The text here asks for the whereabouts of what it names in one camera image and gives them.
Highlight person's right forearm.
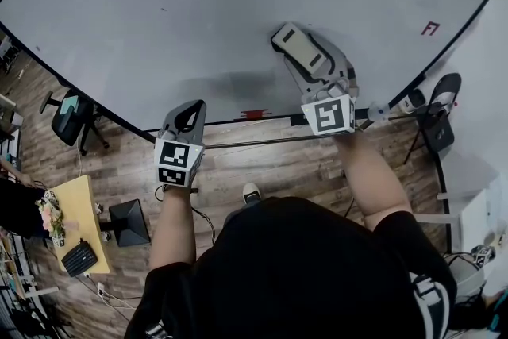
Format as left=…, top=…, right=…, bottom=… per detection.
left=335, top=133, right=412, bottom=231

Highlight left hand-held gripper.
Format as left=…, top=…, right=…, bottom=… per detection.
left=153, top=98, right=209, bottom=188

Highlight person's white shoe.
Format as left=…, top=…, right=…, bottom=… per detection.
left=241, top=182, right=262, bottom=206

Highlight person's black shirt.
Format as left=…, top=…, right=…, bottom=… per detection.
left=126, top=196, right=457, bottom=339

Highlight black office chair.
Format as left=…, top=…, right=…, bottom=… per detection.
left=39, top=89, right=110, bottom=156

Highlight white table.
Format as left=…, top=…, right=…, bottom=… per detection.
left=416, top=170, right=508, bottom=263

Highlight pink flower bouquet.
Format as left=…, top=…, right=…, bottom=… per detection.
left=34, top=196, right=68, bottom=239

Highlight person's right hand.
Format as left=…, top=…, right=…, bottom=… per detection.
left=302, top=77, right=351, bottom=104

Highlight person's left forearm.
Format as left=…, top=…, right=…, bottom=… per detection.
left=148, top=184, right=198, bottom=273

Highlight cream whiteboard eraser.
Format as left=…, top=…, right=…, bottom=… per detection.
left=271, top=22, right=334, bottom=76

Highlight white whiteboard with black frame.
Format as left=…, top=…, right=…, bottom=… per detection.
left=0, top=0, right=508, bottom=150

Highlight black monitor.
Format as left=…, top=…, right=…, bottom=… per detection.
left=98, top=198, right=152, bottom=248

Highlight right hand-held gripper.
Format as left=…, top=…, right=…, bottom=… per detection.
left=280, top=32, right=360, bottom=137

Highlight small white box device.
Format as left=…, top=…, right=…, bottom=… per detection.
left=398, top=89, right=426, bottom=115

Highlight black folding chair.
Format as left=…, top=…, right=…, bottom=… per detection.
left=403, top=72, right=464, bottom=166

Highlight person's left hand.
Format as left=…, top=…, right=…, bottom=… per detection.
left=157, top=129, right=191, bottom=143

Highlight small yellow table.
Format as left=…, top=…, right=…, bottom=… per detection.
left=49, top=175, right=111, bottom=275

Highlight black keyboard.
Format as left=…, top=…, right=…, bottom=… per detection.
left=60, top=238, right=99, bottom=278

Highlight black cable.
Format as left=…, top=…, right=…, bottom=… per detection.
left=154, top=184, right=217, bottom=247

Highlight person's jeans leg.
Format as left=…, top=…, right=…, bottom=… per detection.
left=224, top=202, right=259, bottom=227

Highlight red marker holder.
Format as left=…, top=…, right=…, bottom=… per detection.
left=240, top=110, right=273, bottom=121

